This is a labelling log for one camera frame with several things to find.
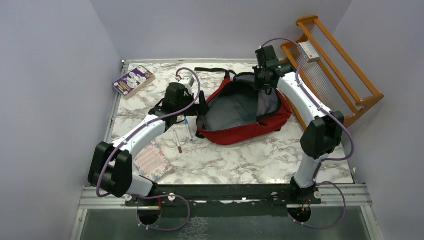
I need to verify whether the red backpack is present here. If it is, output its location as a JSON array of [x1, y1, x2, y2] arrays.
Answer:
[[195, 67, 292, 146]]

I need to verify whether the purple cover book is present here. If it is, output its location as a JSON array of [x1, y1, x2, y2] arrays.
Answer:
[[112, 65, 156, 100]]

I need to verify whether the floral cover book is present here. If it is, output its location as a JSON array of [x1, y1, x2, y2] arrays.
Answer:
[[133, 141, 173, 182]]

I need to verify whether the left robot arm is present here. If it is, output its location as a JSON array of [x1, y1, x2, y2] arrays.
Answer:
[[88, 74, 209, 206]]

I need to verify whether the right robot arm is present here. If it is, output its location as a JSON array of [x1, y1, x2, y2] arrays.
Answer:
[[253, 45, 344, 204]]

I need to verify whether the white red small box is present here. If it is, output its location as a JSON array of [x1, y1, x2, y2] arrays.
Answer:
[[299, 41, 320, 63]]

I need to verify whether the white marker blue cap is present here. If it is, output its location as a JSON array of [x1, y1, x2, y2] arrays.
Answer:
[[184, 119, 193, 142]]

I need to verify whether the wooden rack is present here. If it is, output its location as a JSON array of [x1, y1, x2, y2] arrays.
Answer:
[[296, 15, 384, 128]]

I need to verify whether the white marker red cap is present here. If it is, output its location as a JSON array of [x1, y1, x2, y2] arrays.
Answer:
[[172, 130, 183, 154]]

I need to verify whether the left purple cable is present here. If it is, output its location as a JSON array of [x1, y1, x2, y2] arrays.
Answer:
[[96, 67, 202, 233]]

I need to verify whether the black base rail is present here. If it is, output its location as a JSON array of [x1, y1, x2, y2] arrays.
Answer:
[[125, 184, 322, 218]]

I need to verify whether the aluminium table frame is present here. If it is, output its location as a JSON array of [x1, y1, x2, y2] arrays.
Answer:
[[80, 62, 372, 233]]

